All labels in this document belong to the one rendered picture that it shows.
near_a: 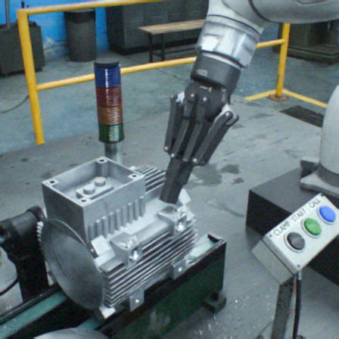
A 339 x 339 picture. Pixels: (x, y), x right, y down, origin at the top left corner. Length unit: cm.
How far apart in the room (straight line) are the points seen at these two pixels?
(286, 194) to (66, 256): 56
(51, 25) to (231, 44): 541
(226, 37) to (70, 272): 46
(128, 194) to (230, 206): 62
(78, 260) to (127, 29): 529
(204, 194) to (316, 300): 47
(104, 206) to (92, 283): 20
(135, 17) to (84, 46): 77
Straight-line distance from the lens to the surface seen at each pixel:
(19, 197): 137
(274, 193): 114
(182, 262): 79
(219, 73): 71
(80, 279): 82
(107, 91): 104
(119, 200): 68
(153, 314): 85
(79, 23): 575
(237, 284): 103
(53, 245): 81
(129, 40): 604
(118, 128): 108
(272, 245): 69
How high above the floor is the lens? 148
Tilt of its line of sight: 28 degrees down
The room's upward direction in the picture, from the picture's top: straight up
